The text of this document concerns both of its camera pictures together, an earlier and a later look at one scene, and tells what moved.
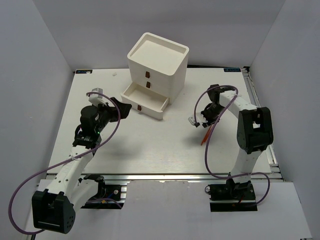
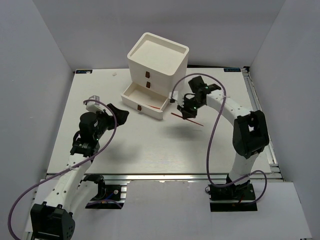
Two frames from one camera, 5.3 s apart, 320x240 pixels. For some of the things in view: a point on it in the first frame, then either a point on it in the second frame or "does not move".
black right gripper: x=209 y=121 -> x=186 y=114
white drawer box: x=157 y=69 does not move
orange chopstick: x=206 y=136 -> x=153 y=106
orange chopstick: x=206 y=135 -> x=187 y=119
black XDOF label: x=232 y=70 does not move
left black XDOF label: x=84 y=71 does not move
